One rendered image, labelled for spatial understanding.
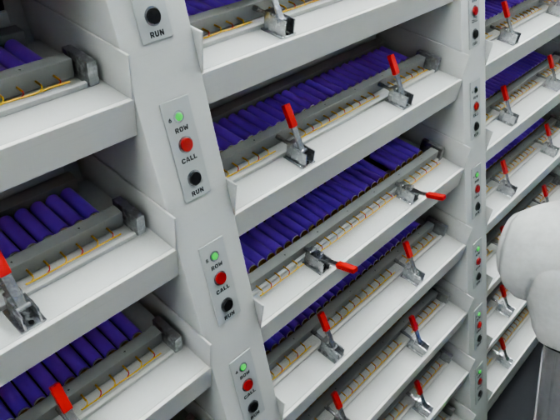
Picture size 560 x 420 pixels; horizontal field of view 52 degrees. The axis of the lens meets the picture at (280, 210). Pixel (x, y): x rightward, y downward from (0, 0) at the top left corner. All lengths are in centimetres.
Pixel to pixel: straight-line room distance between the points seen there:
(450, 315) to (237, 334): 72
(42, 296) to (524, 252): 54
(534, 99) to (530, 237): 92
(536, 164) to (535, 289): 100
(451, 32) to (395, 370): 69
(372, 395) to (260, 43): 76
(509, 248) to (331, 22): 39
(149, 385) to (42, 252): 23
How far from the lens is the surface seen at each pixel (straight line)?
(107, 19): 63
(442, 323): 140
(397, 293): 118
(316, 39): 83
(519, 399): 197
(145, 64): 64
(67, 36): 71
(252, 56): 74
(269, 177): 81
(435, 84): 114
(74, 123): 61
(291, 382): 101
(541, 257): 71
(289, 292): 90
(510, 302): 178
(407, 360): 131
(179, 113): 66
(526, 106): 157
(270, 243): 94
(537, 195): 189
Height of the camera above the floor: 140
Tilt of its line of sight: 26 degrees down
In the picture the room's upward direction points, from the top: 11 degrees counter-clockwise
